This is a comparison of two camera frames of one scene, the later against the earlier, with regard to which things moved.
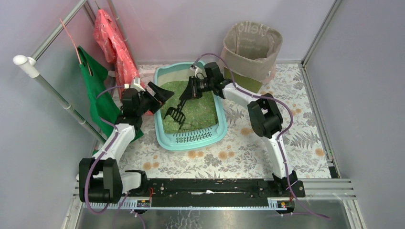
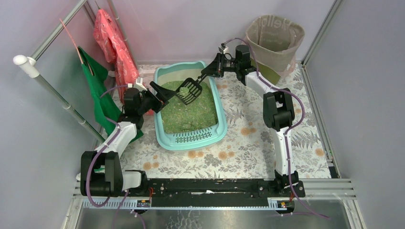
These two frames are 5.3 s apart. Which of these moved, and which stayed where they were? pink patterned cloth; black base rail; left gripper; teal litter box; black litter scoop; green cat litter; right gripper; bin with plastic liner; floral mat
Moved: right gripper; black litter scoop; bin with plastic liner
Stayed: teal litter box; black base rail; green cat litter; pink patterned cloth; floral mat; left gripper
